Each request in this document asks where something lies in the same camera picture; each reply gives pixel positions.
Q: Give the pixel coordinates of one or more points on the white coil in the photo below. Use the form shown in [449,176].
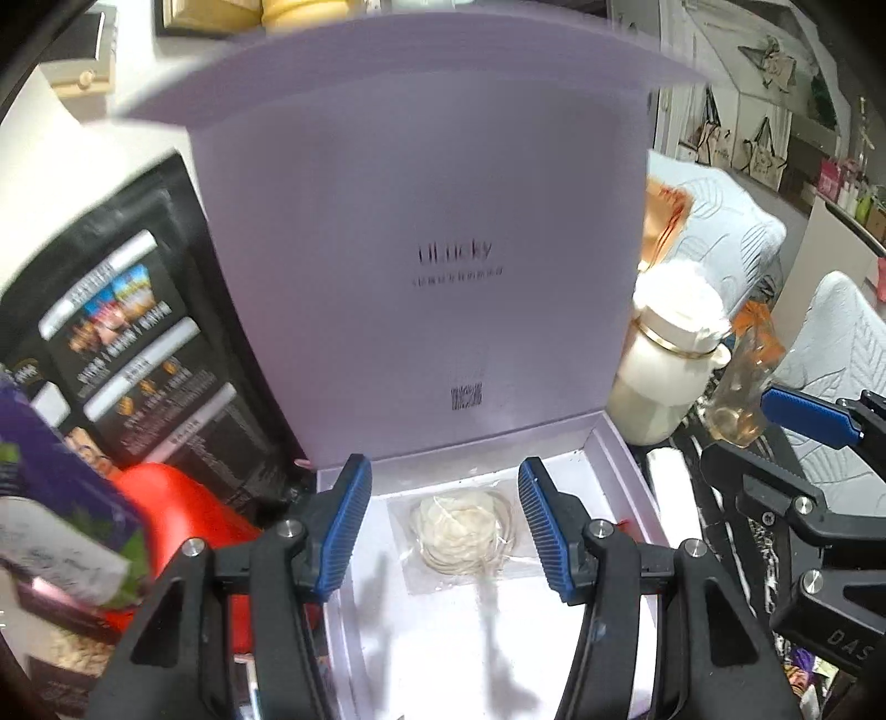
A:
[457,536]

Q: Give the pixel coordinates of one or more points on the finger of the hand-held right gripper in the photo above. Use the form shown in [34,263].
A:
[761,484]
[803,412]

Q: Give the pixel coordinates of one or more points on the purple printed carton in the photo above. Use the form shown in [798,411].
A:
[62,484]

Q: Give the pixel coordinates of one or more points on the clear bag of beige grains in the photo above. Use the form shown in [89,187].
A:
[73,658]

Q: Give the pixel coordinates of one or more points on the lavender gift box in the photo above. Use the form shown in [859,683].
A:
[415,208]

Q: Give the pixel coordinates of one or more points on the red plastic container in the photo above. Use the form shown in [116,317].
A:
[180,502]

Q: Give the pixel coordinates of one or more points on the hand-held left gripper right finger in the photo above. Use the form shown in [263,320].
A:
[543,529]

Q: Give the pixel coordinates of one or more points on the row of small bottles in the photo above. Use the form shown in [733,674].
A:
[855,187]

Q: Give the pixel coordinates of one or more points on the black printed pouch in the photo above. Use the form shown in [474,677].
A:
[173,298]

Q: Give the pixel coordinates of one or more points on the cream jar with gold band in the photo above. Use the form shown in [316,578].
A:
[650,394]

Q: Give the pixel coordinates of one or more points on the yellow container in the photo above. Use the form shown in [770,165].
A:
[304,14]

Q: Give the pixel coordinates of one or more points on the clear drinking glass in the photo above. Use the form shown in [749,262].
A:
[734,415]

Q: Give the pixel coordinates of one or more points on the orange foil packet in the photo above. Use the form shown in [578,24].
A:
[664,214]

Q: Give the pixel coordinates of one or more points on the canvas tote bag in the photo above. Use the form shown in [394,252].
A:
[709,135]
[761,156]

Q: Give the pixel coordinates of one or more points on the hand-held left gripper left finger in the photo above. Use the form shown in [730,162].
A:
[342,529]

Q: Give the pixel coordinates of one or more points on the white quilted cushion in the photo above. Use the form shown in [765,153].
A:
[727,228]
[844,346]

